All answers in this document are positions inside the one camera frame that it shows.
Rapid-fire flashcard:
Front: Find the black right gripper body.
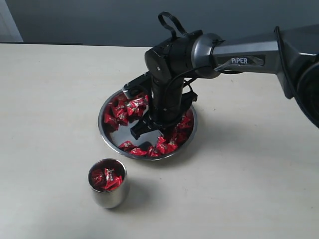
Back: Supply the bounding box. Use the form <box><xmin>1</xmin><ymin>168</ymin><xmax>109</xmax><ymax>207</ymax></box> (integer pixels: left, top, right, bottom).
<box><xmin>145</xmin><ymin>38</ymin><xmax>197</xmax><ymax>128</ymax></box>

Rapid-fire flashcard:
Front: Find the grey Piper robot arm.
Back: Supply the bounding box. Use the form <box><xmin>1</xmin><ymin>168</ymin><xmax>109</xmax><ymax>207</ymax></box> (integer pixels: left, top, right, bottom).
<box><xmin>126</xmin><ymin>25</ymin><xmax>319</xmax><ymax>138</ymax></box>

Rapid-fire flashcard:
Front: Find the round steel plate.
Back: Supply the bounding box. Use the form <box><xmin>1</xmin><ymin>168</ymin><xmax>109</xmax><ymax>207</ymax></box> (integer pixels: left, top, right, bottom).
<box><xmin>98</xmin><ymin>90</ymin><xmax>198</xmax><ymax>161</ymax></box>

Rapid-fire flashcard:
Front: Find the stainless steel cup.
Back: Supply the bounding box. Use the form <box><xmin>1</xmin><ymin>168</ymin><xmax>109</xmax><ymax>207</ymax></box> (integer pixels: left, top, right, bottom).
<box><xmin>88</xmin><ymin>158</ymin><xmax>130</xmax><ymax>209</ymax></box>

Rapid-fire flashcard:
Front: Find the red wrapped candy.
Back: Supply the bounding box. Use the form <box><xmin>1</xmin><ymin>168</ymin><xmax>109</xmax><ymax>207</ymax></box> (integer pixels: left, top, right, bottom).
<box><xmin>104</xmin><ymin>113</ymin><xmax>119</xmax><ymax>130</ymax></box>
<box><xmin>176</xmin><ymin>111</ymin><xmax>194</xmax><ymax>130</ymax></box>
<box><xmin>147</xmin><ymin>145</ymin><xmax>161</xmax><ymax>157</ymax></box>
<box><xmin>126</xmin><ymin>96</ymin><xmax>148</xmax><ymax>117</ymax></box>

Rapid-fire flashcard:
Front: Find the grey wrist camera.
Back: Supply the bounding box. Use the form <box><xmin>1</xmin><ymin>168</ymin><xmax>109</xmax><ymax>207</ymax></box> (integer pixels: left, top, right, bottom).
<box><xmin>122</xmin><ymin>72</ymin><xmax>152</xmax><ymax>99</ymax></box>

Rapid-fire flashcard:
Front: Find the black cable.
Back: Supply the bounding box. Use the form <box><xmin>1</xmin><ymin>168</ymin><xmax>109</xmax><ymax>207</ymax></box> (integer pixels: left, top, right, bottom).
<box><xmin>158</xmin><ymin>11</ymin><xmax>200</xmax><ymax>105</ymax></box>

